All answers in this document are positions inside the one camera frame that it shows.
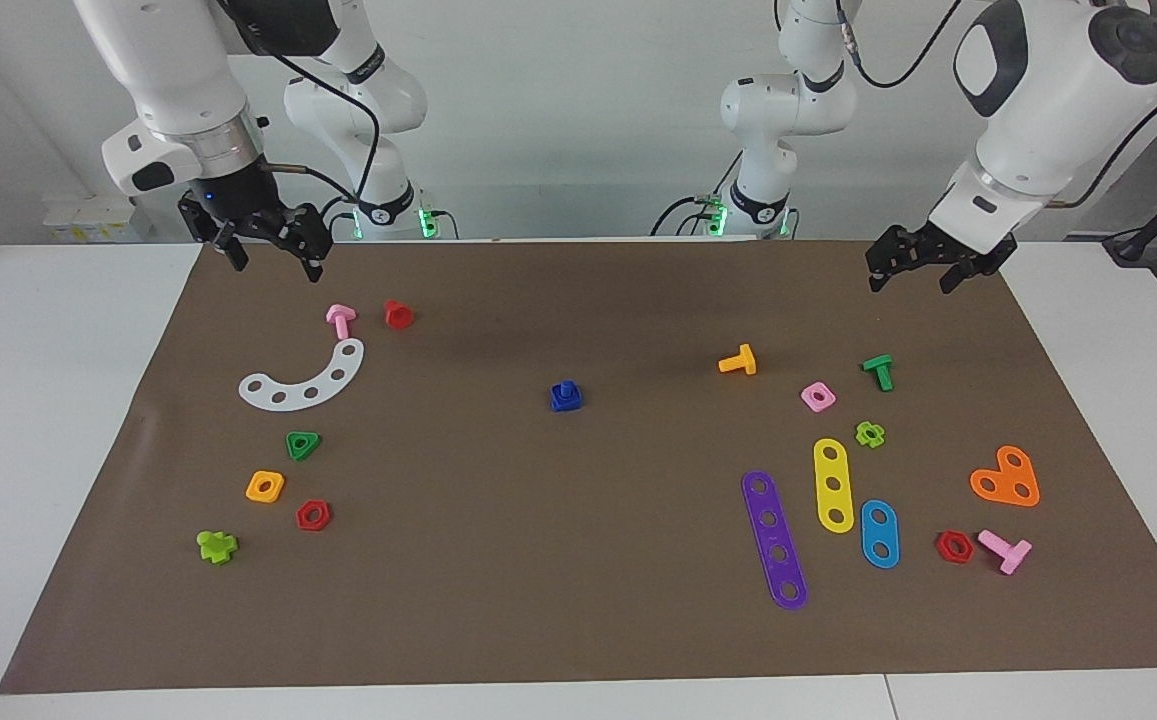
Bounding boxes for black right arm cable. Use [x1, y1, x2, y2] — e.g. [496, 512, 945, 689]
[218, 0, 381, 241]

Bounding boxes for orange heart-shaped plate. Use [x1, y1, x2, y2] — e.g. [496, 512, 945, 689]
[969, 445, 1041, 508]

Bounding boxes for white small boxes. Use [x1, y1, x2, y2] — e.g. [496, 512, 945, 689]
[43, 195, 139, 244]

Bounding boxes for brown table mat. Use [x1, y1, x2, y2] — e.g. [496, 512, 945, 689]
[0, 238, 1157, 695]

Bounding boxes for black base cable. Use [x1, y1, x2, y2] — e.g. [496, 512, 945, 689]
[650, 195, 739, 238]

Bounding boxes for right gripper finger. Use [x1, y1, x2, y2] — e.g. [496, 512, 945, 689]
[177, 194, 250, 274]
[256, 202, 332, 286]

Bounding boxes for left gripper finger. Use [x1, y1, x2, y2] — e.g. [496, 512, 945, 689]
[938, 237, 1020, 296]
[865, 225, 930, 295]

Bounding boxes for white curved five-hole plate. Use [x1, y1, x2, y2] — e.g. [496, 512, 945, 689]
[238, 338, 366, 412]

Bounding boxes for yellow three-hole plate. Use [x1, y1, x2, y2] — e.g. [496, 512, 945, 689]
[813, 437, 855, 535]

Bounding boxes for blue two-hole plate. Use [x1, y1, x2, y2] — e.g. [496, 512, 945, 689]
[860, 499, 901, 570]

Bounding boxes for purple four-hole plate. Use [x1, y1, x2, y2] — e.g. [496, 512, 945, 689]
[741, 470, 809, 611]

